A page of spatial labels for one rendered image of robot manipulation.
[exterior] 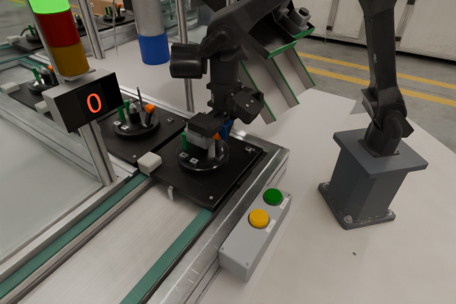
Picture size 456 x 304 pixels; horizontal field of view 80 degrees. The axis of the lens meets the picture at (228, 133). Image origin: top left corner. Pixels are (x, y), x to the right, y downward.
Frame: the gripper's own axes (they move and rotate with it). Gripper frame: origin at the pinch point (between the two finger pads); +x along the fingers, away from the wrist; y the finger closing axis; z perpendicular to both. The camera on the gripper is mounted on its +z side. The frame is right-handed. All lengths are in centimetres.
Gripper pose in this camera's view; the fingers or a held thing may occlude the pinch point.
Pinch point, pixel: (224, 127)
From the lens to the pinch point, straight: 61.9
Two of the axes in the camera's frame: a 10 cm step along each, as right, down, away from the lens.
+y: 5.5, -5.0, 6.7
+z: 8.4, 3.3, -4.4
